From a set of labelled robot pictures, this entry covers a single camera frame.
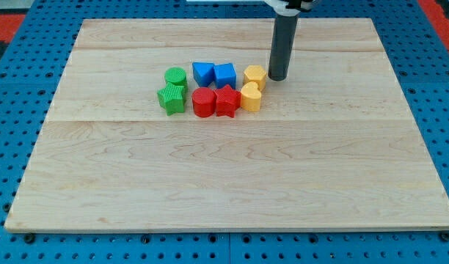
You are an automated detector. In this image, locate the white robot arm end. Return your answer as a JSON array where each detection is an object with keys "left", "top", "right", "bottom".
[{"left": 263, "top": 0, "right": 321, "bottom": 17}]

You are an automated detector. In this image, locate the blue cube block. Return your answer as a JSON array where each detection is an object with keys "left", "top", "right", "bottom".
[{"left": 213, "top": 63, "right": 236, "bottom": 89}]

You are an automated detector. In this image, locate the green cylinder block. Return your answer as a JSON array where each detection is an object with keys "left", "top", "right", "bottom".
[{"left": 164, "top": 67, "right": 188, "bottom": 92}]

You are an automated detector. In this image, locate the red cylinder block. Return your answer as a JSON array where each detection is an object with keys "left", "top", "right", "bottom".
[{"left": 191, "top": 87, "right": 216, "bottom": 117}]

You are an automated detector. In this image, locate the green star block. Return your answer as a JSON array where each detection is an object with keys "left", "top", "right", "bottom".
[{"left": 157, "top": 82, "right": 186, "bottom": 116}]

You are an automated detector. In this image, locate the yellow hexagon block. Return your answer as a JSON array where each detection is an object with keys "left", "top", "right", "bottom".
[{"left": 243, "top": 65, "right": 267, "bottom": 92}]

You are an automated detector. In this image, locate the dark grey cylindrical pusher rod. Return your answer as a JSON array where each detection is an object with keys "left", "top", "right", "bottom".
[{"left": 268, "top": 15, "right": 299, "bottom": 81}]

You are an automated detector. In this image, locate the light wooden board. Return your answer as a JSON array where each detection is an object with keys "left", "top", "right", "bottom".
[{"left": 4, "top": 18, "right": 449, "bottom": 233}]

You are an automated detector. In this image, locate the yellow heart block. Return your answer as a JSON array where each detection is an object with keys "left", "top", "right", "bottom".
[{"left": 240, "top": 81, "right": 262, "bottom": 112}]

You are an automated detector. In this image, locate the blue triangle block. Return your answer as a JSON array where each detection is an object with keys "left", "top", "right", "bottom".
[{"left": 192, "top": 62, "right": 214, "bottom": 87}]

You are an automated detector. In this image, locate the red star block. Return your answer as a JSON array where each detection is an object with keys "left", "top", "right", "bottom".
[{"left": 214, "top": 84, "right": 241, "bottom": 118}]

